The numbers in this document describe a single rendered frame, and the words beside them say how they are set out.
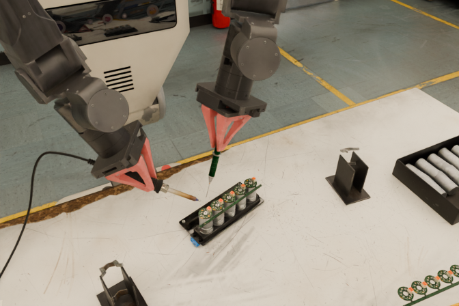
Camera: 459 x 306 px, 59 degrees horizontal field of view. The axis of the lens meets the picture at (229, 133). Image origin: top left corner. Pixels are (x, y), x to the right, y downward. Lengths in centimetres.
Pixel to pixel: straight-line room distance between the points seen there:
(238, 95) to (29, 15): 29
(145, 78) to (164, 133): 130
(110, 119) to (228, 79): 18
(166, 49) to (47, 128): 161
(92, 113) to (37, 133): 193
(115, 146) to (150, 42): 36
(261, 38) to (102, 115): 22
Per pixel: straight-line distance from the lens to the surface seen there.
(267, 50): 53
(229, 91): 61
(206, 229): 74
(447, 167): 98
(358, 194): 88
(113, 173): 66
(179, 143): 217
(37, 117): 260
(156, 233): 79
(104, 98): 54
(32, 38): 57
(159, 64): 96
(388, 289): 76
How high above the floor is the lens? 136
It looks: 38 degrees down
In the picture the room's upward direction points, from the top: straight up
